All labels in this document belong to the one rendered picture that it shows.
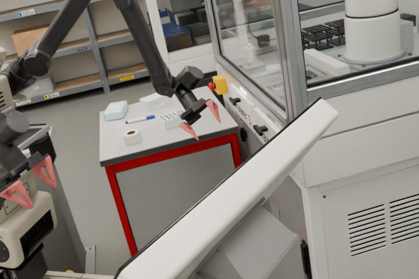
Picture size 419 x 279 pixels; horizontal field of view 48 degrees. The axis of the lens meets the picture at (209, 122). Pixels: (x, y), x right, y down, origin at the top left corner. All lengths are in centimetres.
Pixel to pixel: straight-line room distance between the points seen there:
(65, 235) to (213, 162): 88
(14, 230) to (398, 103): 120
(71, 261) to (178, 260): 201
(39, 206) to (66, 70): 446
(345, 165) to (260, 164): 71
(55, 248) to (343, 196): 154
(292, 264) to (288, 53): 58
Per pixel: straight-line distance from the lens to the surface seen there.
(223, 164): 202
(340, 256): 158
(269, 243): 80
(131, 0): 144
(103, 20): 592
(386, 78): 136
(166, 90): 160
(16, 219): 162
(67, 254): 254
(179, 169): 199
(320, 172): 137
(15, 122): 117
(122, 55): 599
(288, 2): 120
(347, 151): 138
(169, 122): 204
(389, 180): 151
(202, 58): 256
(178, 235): 59
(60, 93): 561
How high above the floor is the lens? 152
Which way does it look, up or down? 22 degrees down
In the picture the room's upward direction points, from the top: 11 degrees counter-clockwise
